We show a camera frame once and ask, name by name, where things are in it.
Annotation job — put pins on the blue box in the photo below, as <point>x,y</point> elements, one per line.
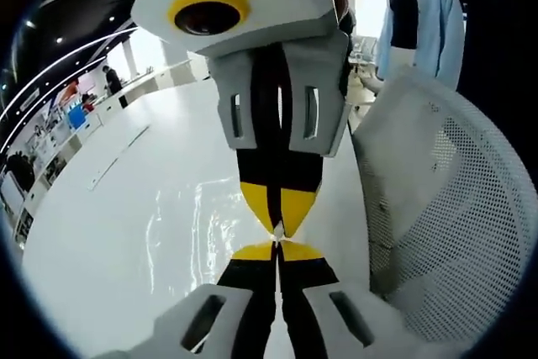
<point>76,117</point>

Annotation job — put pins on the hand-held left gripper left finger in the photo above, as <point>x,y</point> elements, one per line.
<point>248,313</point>

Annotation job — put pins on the long white counter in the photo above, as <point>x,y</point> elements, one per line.
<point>63,153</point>

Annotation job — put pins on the person in light blue shirt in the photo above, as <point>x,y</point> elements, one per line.
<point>437,31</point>

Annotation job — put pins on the clear food packaging bag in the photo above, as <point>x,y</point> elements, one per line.
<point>210,233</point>

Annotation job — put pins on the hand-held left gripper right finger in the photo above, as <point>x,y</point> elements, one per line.
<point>307,313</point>

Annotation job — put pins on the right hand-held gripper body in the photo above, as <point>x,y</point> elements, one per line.
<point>277,10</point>

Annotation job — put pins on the white mesh office chair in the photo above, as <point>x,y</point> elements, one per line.
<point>445,207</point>

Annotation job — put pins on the grey office chair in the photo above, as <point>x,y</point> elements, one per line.
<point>363,60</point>

